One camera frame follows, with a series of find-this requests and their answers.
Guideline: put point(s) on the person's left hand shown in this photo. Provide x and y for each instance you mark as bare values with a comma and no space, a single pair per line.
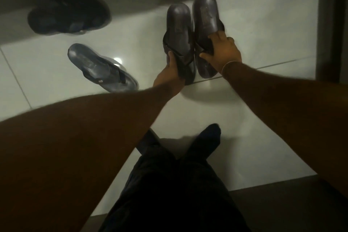
168,75

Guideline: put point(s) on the person's right hand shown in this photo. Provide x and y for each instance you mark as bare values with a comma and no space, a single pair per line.
224,55

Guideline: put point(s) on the person's right thumb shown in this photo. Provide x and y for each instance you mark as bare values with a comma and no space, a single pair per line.
206,56

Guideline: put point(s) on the person's left thumb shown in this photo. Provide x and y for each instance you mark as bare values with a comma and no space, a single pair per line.
172,57

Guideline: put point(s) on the dark brown leather sandal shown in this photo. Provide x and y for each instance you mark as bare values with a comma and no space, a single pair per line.
179,33
205,17

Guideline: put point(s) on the person's right forearm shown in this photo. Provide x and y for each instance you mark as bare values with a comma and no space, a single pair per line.
285,109

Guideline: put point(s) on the person's left forearm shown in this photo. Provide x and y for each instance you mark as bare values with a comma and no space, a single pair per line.
81,144

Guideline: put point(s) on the thin white wrist thread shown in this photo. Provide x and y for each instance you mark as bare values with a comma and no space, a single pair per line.
227,65

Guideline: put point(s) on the person's black trousers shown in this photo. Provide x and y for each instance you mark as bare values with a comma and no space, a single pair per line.
174,191

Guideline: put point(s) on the dark door frame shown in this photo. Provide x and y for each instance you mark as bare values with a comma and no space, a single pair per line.
330,22

